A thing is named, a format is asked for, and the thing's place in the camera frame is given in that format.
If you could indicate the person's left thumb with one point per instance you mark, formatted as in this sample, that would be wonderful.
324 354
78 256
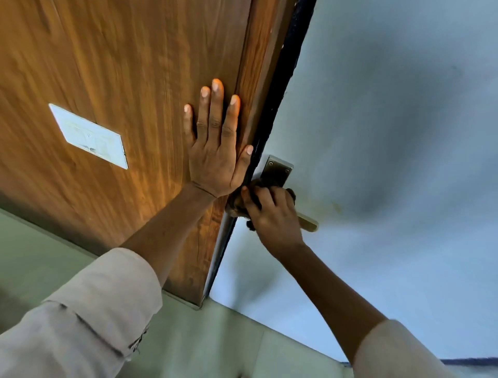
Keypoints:
245 160

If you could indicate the person's left forearm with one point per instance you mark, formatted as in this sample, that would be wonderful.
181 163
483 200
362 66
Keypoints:
116 296

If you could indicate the person's right forearm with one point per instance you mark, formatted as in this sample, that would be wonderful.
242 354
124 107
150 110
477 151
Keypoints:
350 311

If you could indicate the person's right thumb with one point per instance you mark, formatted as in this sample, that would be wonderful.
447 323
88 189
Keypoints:
249 201

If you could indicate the person's right hand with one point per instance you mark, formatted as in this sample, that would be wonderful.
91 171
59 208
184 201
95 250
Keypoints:
278 224

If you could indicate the person's left hand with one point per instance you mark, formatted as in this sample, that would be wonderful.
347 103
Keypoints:
212 161

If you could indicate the person's left middle finger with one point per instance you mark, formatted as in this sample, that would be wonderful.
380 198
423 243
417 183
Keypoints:
216 103

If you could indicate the brown wooden door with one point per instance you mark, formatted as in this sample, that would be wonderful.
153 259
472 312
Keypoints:
128 70

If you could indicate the brown cleaning cloth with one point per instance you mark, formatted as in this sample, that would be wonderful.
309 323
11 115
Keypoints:
238 205

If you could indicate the black door edge strip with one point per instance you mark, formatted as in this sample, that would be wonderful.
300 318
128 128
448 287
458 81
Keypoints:
280 81

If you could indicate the person's left little finger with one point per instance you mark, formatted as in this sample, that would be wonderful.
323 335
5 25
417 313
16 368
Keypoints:
188 120

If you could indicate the white rectangular door sign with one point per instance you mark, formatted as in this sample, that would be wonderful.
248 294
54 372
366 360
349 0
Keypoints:
88 136

